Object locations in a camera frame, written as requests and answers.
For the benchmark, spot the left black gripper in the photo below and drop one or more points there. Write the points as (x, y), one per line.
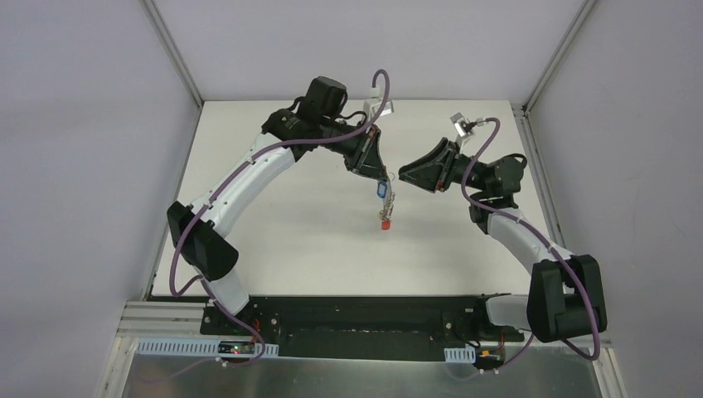
(361, 148)

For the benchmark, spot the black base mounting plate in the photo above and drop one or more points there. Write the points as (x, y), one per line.
(400, 328)

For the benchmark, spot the grey red keyring holder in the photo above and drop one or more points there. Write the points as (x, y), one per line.
(387, 203)

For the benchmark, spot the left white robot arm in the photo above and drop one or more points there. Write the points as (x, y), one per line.
(199, 229)

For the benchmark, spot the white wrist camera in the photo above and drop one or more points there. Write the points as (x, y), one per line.
(373, 106)
(465, 128)

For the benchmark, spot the blue tag key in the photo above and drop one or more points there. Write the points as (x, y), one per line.
(382, 189)

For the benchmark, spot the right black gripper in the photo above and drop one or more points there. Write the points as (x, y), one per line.
(447, 166)

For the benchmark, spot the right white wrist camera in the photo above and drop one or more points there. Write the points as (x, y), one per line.
(465, 128)

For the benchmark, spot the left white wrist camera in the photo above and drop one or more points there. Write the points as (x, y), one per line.
(373, 106)

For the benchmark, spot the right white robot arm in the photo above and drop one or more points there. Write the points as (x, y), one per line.
(565, 298)

